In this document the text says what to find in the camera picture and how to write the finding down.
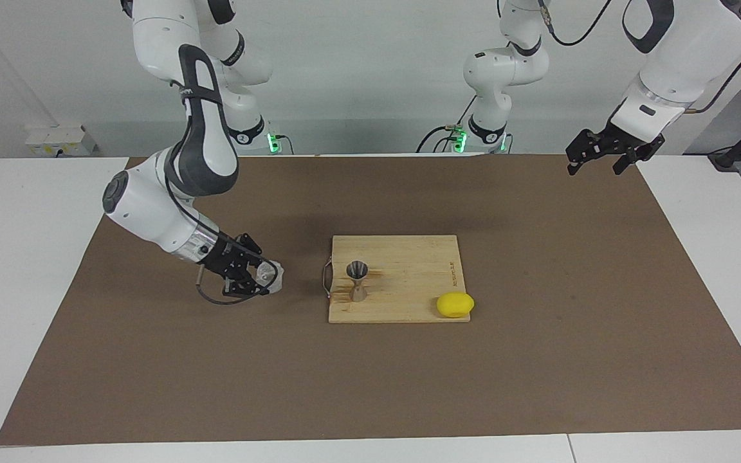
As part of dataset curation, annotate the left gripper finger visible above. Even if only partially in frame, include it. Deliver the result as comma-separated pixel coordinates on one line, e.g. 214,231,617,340
567,130,606,176
614,138,665,176

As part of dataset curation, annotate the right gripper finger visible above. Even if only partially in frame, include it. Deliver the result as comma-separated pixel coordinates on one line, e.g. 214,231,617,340
223,278,271,298
235,233,278,268

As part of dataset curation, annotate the clear plastic cup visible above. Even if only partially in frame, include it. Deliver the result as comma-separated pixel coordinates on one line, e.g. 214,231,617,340
252,259,286,295

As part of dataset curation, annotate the steel double jigger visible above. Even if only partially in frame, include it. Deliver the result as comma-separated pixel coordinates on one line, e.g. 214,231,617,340
345,260,370,303

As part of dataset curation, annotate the wooden cutting board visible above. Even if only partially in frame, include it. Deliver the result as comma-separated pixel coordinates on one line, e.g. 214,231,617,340
322,235,472,324

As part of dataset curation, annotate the yellow lemon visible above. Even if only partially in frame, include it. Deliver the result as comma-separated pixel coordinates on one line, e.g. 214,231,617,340
436,292,475,320

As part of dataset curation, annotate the brown paper table mat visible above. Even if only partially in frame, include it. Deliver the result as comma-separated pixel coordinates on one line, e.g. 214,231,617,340
0,153,741,446

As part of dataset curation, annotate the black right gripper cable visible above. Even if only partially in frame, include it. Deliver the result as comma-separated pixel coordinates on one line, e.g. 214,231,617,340
196,267,268,305

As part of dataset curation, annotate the black left base cable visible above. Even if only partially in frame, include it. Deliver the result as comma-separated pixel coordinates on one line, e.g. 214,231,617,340
416,95,475,154

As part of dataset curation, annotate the white wall power strip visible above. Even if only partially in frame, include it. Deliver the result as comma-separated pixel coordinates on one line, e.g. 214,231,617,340
25,124,98,157

